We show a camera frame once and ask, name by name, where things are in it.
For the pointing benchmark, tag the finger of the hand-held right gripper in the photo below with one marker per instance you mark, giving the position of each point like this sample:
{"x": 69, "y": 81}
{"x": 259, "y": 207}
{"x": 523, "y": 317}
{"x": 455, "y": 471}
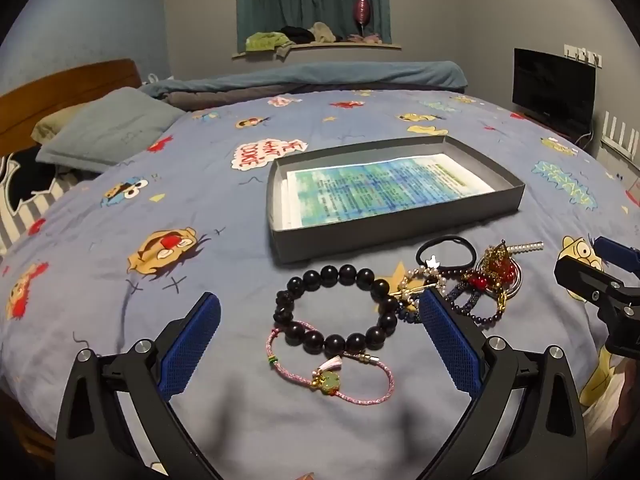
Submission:
{"x": 575, "y": 275}
{"x": 612, "y": 250}

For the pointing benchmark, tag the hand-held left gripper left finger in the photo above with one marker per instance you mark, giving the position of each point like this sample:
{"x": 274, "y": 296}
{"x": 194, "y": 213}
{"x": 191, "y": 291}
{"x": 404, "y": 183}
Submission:
{"x": 192, "y": 345}

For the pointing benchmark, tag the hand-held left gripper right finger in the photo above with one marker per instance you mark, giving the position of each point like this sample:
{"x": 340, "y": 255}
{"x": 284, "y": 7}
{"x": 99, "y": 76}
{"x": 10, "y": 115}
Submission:
{"x": 447, "y": 345}

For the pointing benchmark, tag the silver pearl hair clip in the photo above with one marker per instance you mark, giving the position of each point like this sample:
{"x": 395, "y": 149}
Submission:
{"x": 525, "y": 248}

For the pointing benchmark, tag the grey cardboard box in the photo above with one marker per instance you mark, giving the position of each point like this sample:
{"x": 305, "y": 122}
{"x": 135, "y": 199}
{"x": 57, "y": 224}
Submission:
{"x": 350, "y": 237}

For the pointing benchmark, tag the silver bangle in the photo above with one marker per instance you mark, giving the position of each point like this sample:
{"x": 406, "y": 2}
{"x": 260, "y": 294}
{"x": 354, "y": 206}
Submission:
{"x": 520, "y": 275}

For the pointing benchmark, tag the white bed sheet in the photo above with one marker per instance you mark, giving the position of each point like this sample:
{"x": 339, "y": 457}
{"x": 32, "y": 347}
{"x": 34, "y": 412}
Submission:
{"x": 607, "y": 410}

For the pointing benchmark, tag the white router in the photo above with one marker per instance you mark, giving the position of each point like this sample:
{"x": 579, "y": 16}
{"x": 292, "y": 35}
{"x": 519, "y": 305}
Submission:
{"x": 620, "y": 145}

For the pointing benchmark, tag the blue cartoon bed sheet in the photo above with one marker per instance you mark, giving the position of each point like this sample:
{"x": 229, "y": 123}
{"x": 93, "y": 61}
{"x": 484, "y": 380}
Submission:
{"x": 150, "y": 185}

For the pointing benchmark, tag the printed paper sheet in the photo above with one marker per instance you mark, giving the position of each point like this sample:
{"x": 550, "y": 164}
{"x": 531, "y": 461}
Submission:
{"x": 380, "y": 190}

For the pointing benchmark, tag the black monitor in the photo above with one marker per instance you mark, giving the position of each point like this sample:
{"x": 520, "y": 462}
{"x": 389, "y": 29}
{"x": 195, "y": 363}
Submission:
{"x": 552, "y": 90}

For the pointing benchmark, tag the black and white striped cushion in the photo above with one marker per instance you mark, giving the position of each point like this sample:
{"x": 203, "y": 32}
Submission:
{"x": 25, "y": 185}

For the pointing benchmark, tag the grey pillow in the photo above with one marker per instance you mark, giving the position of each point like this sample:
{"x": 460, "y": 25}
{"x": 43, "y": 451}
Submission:
{"x": 110, "y": 125}

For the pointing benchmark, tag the grey blanket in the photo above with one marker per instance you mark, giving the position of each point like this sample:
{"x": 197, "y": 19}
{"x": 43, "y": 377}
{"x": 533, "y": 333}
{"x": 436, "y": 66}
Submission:
{"x": 225, "y": 97}

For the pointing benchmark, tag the beige pillow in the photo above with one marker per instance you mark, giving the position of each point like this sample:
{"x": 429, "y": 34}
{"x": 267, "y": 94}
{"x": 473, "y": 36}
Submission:
{"x": 47, "y": 127}

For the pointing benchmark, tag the wooden headboard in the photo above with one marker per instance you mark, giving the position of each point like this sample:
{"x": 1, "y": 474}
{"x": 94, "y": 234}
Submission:
{"x": 60, "y": 85}

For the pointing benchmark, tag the teal quilt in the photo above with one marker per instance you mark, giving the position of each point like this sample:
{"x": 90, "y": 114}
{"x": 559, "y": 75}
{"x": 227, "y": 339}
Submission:
{"x": 325, "y": 72}

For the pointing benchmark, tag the green cloth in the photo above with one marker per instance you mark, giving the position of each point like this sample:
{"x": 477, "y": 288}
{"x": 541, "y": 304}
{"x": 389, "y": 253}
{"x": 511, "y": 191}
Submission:
{"x": 265, "y": 40}

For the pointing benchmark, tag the pink cloth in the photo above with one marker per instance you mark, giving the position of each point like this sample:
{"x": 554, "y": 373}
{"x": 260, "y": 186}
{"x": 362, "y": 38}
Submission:
{"x": 367, "y": 38}

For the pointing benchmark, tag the black cloth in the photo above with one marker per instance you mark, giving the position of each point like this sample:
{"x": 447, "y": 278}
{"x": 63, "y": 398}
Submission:
{"x": 297, "y": 34}

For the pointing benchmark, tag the beige cloth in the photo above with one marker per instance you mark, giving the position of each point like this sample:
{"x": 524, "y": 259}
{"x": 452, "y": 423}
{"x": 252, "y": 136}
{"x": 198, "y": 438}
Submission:
{"x": 322, "y": 32}

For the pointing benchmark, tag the pink balloon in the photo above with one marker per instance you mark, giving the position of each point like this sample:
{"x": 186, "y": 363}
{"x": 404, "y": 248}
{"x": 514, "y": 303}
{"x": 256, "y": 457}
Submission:
{"x": 361, "y": 10}

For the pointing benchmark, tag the white wall hook rack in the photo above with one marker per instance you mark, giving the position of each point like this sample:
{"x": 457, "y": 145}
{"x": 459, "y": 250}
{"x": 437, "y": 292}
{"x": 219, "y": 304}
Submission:
{"x": 582, "y": 54}

